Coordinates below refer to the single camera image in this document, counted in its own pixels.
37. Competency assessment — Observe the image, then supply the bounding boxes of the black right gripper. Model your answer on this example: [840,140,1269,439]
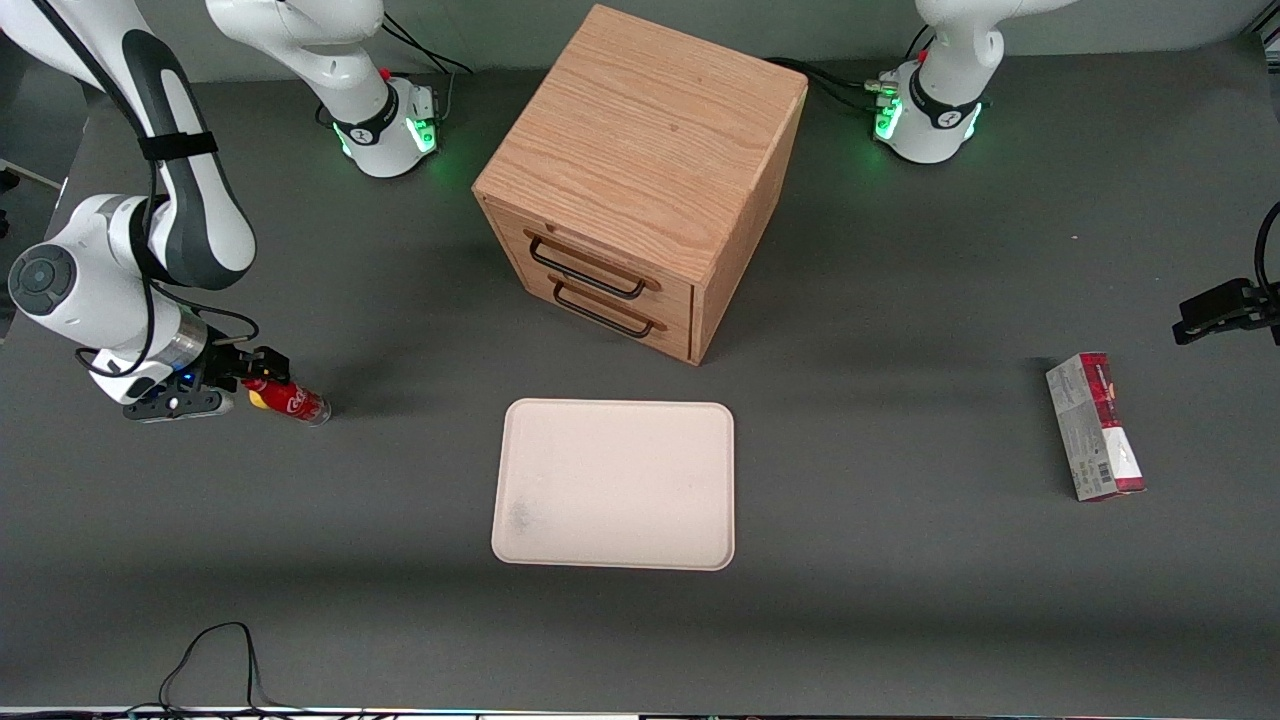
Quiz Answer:
[198,342,293,395]

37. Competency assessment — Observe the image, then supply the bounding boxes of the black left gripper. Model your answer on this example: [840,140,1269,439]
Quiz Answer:
[1172,279,1280,347]

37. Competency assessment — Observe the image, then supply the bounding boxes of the red coke bottle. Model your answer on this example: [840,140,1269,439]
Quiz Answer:
[243,374,332,428]

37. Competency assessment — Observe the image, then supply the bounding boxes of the cream plastic tray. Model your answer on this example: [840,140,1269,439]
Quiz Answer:
[491,398,736,572]

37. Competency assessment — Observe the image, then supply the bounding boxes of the grey and red carton box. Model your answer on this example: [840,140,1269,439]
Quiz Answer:
[1045,352,1147,503]

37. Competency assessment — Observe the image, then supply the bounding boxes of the wooden drawer front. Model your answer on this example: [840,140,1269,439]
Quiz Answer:
[490,205,697,323]
[520,268,694,362]

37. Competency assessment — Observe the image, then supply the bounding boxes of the oak wooden drawer cabinet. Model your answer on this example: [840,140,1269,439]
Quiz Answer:
[472,3,809,367]

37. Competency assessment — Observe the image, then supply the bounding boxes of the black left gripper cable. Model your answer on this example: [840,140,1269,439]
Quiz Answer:
[1254,200,1280,301]

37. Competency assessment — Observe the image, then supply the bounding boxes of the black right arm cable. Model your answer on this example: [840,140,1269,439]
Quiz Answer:
[30,0,263,381]

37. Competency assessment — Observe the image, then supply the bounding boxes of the thin black looped cable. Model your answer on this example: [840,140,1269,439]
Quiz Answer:
[128,621,301,717]

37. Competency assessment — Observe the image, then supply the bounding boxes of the black metal drawer handle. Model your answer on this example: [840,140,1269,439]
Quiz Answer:
[552,282,657,339]
[528,235,649,301]

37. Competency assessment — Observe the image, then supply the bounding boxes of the black right arm base cables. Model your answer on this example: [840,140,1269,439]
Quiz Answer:
[378,18,473,126]

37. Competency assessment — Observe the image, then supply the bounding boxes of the black arm base cables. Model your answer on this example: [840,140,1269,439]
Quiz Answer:
[378,18,473,126]
[765,28,933,113]

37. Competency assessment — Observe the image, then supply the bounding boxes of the black left arm base cables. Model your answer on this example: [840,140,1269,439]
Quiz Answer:
[765,28,933,113]

